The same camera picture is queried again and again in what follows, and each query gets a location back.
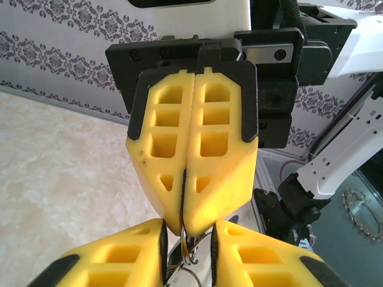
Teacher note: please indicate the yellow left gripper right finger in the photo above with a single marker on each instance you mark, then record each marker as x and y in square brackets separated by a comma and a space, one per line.
[269, 269]

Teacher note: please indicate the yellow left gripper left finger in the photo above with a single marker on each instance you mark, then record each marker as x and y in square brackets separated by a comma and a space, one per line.
[98, 263]

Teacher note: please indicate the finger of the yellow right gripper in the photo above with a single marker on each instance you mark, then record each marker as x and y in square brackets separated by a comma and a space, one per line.
[239, 179]
[143, 167]

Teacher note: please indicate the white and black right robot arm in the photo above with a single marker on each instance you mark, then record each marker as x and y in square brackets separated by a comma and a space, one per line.
[329, 167]

